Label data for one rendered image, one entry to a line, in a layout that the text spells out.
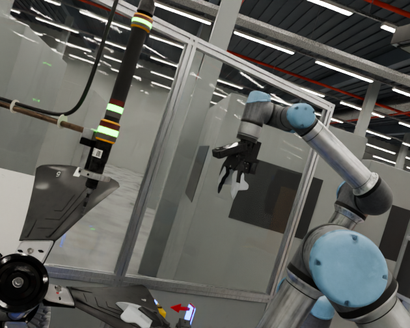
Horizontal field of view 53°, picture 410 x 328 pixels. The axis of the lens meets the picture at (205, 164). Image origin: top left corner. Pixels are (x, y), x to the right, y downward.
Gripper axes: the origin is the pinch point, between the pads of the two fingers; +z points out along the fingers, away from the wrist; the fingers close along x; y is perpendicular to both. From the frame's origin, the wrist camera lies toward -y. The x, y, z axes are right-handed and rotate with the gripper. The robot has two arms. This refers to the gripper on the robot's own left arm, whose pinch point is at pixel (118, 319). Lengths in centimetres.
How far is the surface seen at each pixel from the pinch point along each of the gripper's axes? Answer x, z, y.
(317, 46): -250, 151, -765
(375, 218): 4, -43, -384
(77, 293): -0.8, 12.3, -0.5
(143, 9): -65, 14, -1
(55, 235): -12.1, 19.9, 2.1
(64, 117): -38.0, 27.6, -0.4
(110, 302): 0.3, 6.1, -5.1
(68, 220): -15.1, 20.3, -1.4
